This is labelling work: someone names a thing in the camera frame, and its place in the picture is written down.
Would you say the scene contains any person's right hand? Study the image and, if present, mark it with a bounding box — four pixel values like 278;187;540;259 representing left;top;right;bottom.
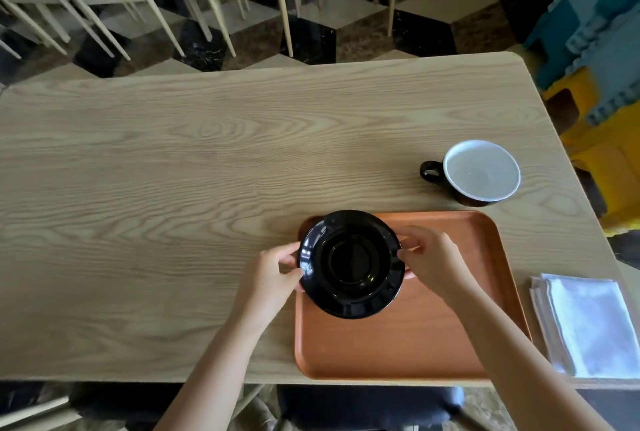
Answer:
396;225;475;302

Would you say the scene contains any person's left hand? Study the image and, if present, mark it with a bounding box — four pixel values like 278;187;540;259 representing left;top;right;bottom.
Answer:
234;242;307;330

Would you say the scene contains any black saucer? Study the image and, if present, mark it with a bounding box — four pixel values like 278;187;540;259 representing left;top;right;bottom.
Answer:
297;210;406;320

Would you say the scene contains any person's right forearm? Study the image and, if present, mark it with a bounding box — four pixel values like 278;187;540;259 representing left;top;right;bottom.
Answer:
450;278;617;431

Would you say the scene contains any person's left forearm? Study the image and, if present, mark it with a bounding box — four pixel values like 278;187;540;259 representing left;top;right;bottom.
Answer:
152;311;275;431

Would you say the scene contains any orange tray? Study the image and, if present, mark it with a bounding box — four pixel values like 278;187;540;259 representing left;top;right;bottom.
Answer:
294;210;533;381

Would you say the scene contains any black cup with white inside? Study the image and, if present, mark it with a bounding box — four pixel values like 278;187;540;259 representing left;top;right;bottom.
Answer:
419;140;522;208

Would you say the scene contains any stack of white napkins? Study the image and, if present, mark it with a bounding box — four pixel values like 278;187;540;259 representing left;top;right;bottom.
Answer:
529;273;640;379

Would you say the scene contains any yellow foam puzzle mat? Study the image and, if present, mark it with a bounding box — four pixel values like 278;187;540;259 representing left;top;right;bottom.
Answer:
541;66;640;237

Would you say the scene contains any grey-blue foam puzzle mat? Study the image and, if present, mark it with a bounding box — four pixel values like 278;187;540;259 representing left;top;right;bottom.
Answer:
570;0;640;127

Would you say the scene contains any teal foam puzzle mat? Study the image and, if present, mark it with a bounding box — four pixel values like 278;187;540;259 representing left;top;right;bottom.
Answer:
520;0;640;94

